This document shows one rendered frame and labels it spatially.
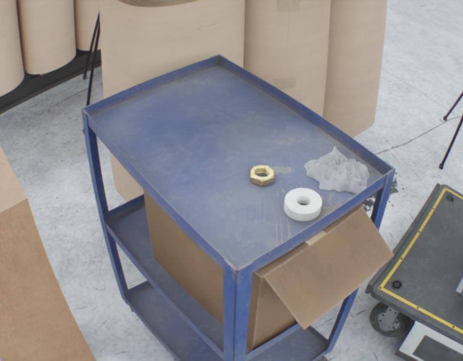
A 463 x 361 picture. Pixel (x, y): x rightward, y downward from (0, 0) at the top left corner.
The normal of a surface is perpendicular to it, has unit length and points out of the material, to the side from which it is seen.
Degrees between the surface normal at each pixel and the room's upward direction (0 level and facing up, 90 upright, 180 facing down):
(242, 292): 90
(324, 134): 0
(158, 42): 90
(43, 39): 90
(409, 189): 0
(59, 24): 90
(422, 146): 0
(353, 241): 26
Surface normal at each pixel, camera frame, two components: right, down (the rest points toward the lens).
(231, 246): 0.02, -0.77
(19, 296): 0.65, 0.50
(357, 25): 0.25, 0.62
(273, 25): -0.04, 0.64
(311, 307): 0.30, -0.47
